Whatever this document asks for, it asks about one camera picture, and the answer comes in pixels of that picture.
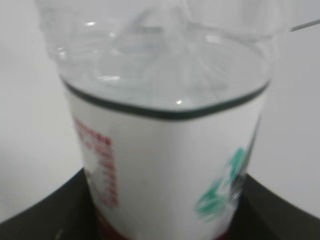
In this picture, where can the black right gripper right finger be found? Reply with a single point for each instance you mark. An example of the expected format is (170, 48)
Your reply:
(262, 215)

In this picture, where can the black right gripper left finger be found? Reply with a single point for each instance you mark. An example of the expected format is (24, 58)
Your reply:
(66, 214)

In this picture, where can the clear plastic water bottle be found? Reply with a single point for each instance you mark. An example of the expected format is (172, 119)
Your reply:
(166, 98)

